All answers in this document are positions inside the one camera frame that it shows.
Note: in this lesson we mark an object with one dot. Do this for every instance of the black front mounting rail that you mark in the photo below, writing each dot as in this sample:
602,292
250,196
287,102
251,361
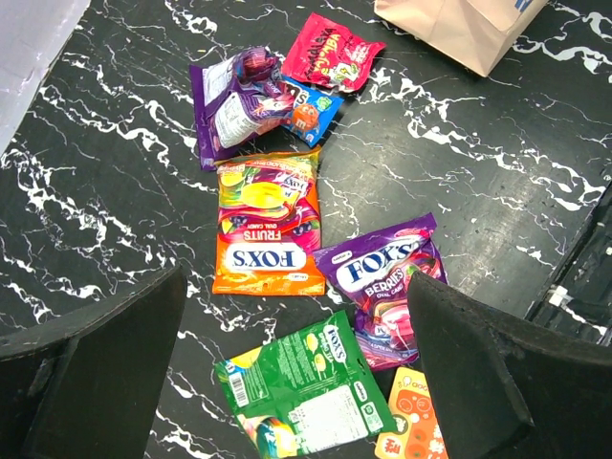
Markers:
577,302

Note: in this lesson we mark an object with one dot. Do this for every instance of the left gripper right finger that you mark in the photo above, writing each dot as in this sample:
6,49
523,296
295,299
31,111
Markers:
503,387

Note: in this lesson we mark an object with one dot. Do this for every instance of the orange Fox's fruits candy bag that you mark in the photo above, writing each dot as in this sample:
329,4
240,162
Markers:
269,225

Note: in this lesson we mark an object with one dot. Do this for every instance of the purple Fox's berries candy bag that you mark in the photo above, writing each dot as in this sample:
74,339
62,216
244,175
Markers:
374,271

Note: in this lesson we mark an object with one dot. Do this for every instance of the small red candy packet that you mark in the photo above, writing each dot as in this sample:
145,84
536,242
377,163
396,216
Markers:
328,54

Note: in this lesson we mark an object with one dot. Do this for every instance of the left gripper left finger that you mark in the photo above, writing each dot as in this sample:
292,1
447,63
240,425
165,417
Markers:
87,384

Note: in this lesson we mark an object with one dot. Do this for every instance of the blue checkered paper bag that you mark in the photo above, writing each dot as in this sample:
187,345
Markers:
475,33

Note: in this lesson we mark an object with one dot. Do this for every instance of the crumpled purple candy bag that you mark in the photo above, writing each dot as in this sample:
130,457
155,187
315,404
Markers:
235,101

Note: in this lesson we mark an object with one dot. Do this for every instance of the blue M&M's packet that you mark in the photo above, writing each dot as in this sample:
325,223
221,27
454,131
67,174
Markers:
313,111

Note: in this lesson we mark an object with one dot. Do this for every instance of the green Fox's candy bag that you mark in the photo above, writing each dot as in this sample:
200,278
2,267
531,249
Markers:
306,392

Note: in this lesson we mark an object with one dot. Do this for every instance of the small orange snack pack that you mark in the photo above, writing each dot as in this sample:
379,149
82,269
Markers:
417,434

